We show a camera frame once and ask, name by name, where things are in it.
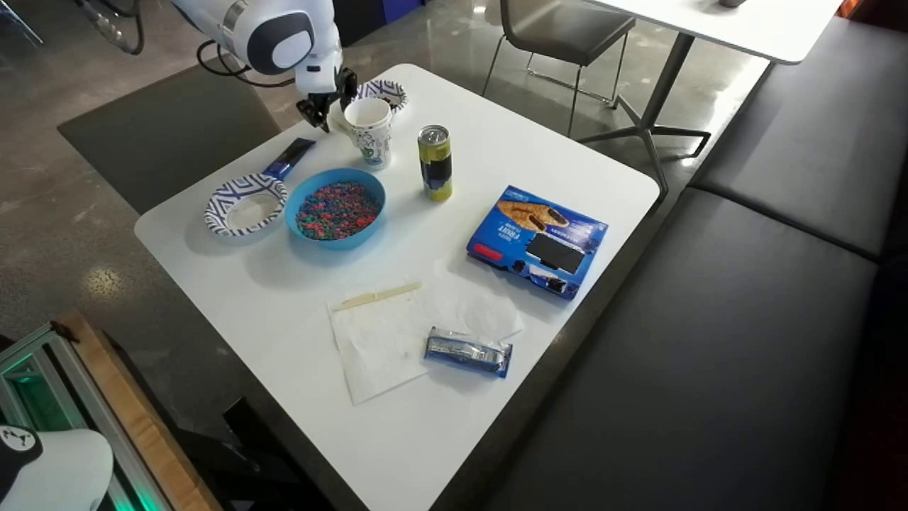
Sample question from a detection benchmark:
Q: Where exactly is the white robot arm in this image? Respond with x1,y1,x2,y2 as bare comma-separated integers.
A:
169,0,356,127

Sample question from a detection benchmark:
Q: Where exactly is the dark blue snack packet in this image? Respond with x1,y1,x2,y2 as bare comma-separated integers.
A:
263,139,315,181

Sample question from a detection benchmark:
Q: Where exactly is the empty patterned paper bowl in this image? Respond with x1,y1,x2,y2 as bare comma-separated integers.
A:
203,173,285,238

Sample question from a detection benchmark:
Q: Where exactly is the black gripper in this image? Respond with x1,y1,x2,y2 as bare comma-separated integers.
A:
295,69,356,131

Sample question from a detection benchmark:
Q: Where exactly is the silver blue wrapped snack bar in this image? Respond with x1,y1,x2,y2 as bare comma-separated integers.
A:
424,327,514,377

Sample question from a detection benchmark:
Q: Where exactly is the white paper napkin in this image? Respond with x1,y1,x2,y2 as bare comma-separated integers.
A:
329,275,521,404

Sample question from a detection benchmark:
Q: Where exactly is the yellow black drink can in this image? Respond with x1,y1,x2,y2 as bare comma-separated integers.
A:
417,124,451,202

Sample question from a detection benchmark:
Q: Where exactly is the dark bench sofa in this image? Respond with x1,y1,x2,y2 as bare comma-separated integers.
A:
478,19,908,511

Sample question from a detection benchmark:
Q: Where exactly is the white square main table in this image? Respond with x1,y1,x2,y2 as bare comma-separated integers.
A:
136,62,657,511

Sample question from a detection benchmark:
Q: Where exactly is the white black cap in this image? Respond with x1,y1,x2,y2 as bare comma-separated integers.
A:
0,427,112,511

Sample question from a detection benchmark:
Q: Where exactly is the white side table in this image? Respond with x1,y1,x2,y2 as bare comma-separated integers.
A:
585,0,843,175

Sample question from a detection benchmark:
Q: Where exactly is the patterned bowl with dark food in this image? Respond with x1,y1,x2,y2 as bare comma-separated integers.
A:
356,79,406,110

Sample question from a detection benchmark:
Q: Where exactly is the blue bowl with candies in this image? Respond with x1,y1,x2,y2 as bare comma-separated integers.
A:
284,168,386,249

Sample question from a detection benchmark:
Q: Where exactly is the white paper cup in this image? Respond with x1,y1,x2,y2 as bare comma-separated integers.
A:
342,97,394,168

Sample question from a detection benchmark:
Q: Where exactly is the blue cookie box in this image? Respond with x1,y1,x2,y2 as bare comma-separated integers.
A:
465,185,607,300

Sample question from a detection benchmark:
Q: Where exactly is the black chair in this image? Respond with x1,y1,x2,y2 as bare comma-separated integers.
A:
494,0,634,100

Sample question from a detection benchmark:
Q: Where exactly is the wooden aluminium frame stand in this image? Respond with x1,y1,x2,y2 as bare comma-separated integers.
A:
0,325,223,511

